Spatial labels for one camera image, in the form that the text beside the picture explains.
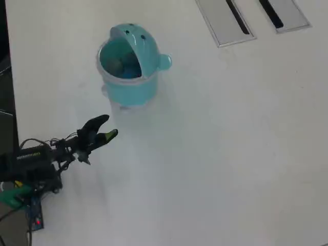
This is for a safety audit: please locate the black power cable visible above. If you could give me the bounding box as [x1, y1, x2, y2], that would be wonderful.
[0, 207, 18, 223]

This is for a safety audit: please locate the dark gray flat panel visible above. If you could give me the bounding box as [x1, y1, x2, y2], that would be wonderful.
[0, 110, 20, 154]

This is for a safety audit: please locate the gray slab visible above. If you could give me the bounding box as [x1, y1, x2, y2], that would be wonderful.
[0, 204, 29, 246]

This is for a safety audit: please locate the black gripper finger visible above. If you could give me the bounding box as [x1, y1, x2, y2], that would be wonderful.
[83, 114, 110, 137]
[93, 128, 119, 148]

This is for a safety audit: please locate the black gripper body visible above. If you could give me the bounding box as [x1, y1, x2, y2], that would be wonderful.
[75, 129, 100, 155]

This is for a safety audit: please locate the blue circuit board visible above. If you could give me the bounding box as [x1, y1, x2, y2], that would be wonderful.
[26, 196, 45, 231]

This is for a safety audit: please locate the wide silver table cable hatch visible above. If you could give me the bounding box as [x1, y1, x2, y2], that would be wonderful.
[195, 0, 257, 49]

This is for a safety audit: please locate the narrow silver table cable hatch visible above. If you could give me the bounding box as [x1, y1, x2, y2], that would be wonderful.
[255, 0, 313, 35]

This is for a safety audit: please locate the teal whale-shaped bin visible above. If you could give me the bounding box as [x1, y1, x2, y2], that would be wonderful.
[96, 23, 173, 110]

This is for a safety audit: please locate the green table clamp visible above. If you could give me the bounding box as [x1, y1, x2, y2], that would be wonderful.
[0, 186, 33, 209]

